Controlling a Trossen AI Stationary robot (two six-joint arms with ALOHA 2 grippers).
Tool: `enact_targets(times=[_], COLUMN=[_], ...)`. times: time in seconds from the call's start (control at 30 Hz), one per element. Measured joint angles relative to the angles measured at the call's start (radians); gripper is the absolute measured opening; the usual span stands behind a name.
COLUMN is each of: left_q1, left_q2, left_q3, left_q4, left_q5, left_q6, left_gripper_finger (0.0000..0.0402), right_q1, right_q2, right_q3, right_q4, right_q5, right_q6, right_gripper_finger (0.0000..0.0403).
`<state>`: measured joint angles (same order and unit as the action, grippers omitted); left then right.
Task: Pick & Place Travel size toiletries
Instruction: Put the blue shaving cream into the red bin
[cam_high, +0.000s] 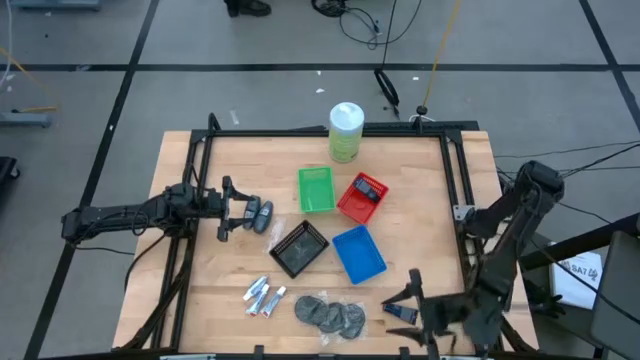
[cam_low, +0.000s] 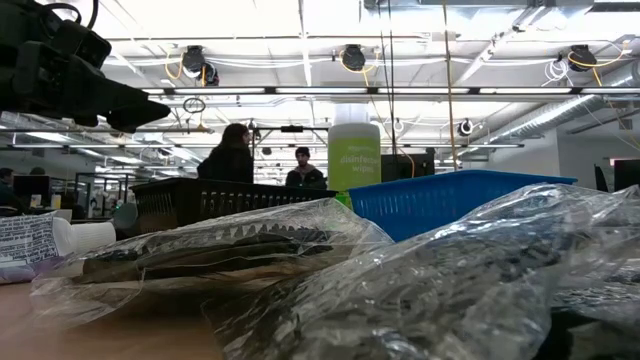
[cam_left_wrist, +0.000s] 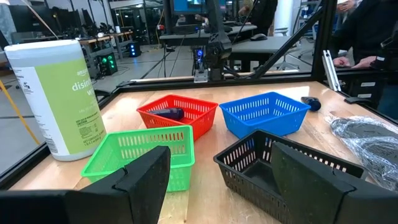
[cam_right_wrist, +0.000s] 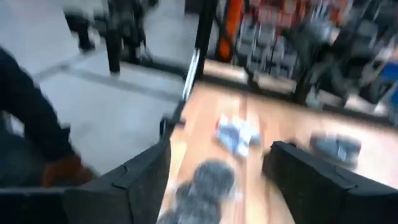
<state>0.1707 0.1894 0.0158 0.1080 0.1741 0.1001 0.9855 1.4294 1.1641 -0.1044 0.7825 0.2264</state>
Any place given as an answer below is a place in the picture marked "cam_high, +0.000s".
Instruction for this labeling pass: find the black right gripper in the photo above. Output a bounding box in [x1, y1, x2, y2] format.
[381, 268, 474, 347]

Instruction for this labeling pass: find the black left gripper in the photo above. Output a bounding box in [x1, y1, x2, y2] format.
[198, 175, 261, 244]

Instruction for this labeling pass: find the clear plastic packet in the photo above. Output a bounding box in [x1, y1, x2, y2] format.
[264, 215, 287, 254]

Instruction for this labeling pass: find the black plastic basket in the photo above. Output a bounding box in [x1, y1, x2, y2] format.
[268, 219, 331, 280]

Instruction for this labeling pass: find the green plastic basket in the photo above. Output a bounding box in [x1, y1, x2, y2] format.
[297, 165, 337, 215]

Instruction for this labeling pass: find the blue plastic basket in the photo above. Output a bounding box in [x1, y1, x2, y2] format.
[331, 224, 388, 286]

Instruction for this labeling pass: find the red plastic basket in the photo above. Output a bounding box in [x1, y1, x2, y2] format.
[336, 172, 390, 226]

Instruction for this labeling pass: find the white-lidded green wipes canister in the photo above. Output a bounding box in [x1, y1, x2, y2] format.
[328, 101, 366, 164]

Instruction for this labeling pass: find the white printed box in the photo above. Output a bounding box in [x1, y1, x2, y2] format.
[548, 249, 605, 311]

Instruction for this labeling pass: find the black metal beam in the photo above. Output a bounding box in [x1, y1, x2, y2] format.
[519, 212, 640, 272]

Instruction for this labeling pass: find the dark grey panel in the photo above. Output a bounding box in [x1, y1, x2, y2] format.
[588, 229, 640, 360]

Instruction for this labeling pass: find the black floor object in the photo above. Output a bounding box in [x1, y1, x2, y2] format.
[0, 156, 21, 184]

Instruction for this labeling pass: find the black aluminium table frame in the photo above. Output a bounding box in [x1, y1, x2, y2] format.
[119, 112, 539, 359]

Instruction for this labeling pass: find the black cable loop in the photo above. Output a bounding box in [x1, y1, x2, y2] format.
[373, 68, 401, 120]

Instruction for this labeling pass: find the black floor cable bundle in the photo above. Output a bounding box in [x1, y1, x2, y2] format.
[310, 0, 424, 51]

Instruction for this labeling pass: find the grey floor rail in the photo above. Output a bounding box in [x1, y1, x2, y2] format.
[0, 112, 53, 129]

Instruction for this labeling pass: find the yellow hanging cable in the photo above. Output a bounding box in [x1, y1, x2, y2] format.
[422, 0, 464, 109]

